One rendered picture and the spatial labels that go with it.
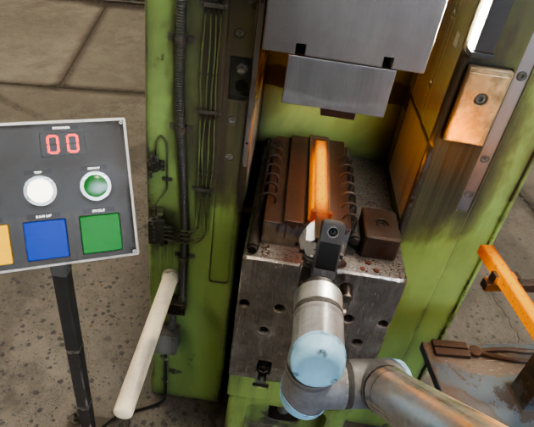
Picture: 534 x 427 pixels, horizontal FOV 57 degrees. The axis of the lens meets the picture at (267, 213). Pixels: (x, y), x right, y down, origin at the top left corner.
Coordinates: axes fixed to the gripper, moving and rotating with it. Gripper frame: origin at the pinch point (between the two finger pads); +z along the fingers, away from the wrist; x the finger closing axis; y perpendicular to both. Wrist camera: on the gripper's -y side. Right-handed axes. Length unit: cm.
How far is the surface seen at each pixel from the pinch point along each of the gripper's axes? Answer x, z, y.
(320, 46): -6.9, 3.4, -36.5
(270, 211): -11.2, 6.6, 4.3
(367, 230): 11.6, 5.1, 4.4
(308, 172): -2.8, 23.6, 2.7
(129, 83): -137, 282, 106
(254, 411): -7, 1, 80
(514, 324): 111, 79, 104
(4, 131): -62, -9, -17
